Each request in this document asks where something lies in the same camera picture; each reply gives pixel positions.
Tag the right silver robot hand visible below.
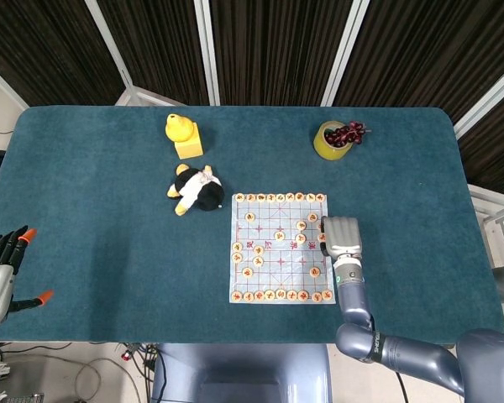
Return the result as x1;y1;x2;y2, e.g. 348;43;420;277
318;216;365;259

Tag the light blue xiangqi board sheet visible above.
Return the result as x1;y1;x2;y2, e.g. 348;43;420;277
228;192;336;306

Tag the yellow tape roll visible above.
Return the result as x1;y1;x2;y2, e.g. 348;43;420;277
312;120;354;161

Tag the dark red grape bunch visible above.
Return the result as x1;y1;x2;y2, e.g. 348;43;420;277
323;121;373;146

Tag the teal felt table mat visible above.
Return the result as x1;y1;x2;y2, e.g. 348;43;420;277
0;105;504;345

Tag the black white plush toy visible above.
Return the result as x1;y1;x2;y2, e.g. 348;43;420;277
165;164;227;217

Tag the white metal rack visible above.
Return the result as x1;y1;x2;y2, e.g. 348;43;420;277
468;183;504;270

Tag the blue-grey robot torso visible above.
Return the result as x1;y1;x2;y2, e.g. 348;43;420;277
150;343;333;403

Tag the yellow cube block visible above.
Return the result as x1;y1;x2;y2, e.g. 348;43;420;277
174;122;205;160

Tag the grey floor cable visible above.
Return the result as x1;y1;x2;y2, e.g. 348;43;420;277
41;355;152;403

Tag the black cable bundle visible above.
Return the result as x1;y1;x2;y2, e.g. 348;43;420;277
117;343;163;403

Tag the white partition frame post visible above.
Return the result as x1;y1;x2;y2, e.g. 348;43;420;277
320;0;370;107
452;66;504;139
194;0;221;106
83;0;139;94
0;57;31;111

